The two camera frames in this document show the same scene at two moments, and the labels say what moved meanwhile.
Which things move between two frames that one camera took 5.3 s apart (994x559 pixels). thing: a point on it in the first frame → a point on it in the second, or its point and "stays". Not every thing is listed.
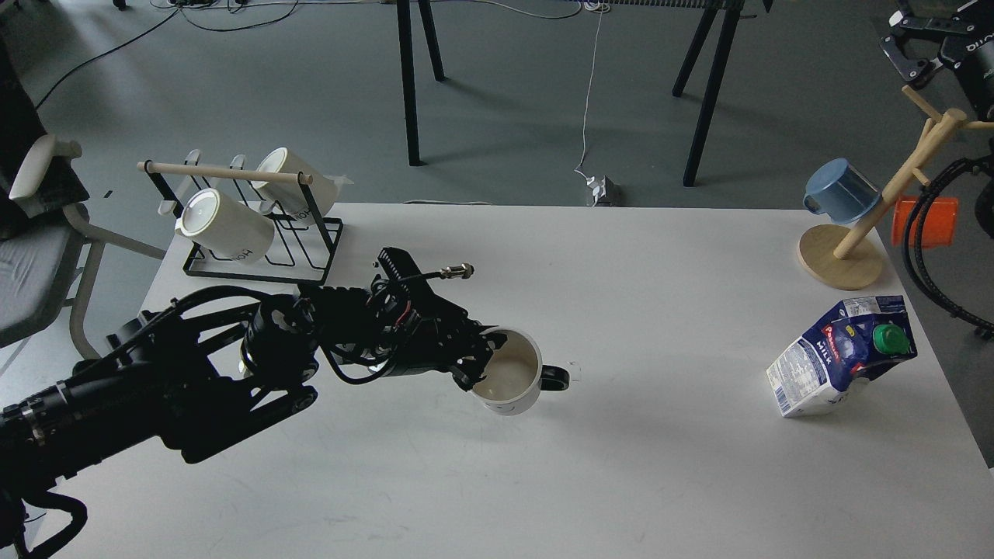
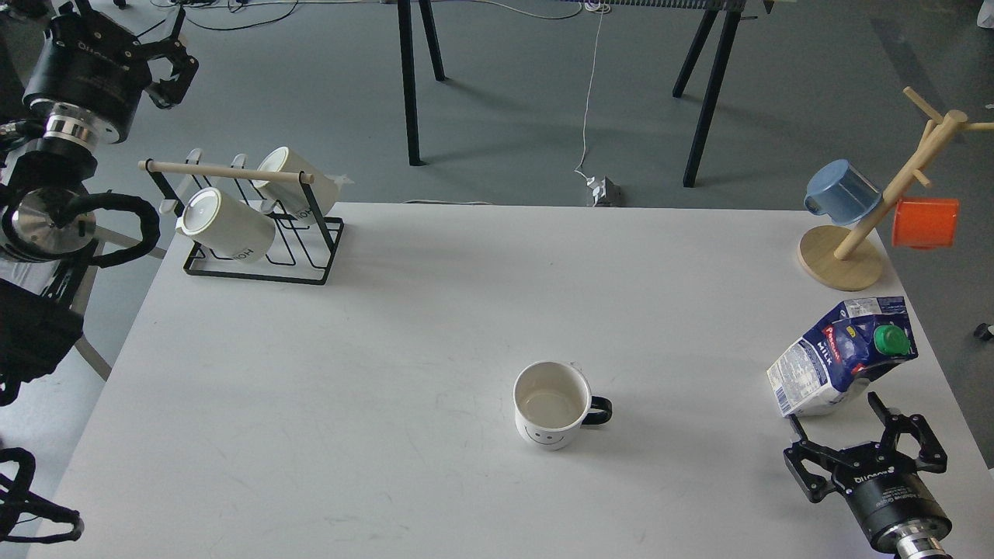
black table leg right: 731,15 stays
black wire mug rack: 248,225 stays
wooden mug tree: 845,256 stays
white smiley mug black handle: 516,375 → 552,401
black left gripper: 422,331 → 88,60
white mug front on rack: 228,227 stays
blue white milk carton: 857,338 stays
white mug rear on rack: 290,196 stays
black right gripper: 972,55 → 884,488
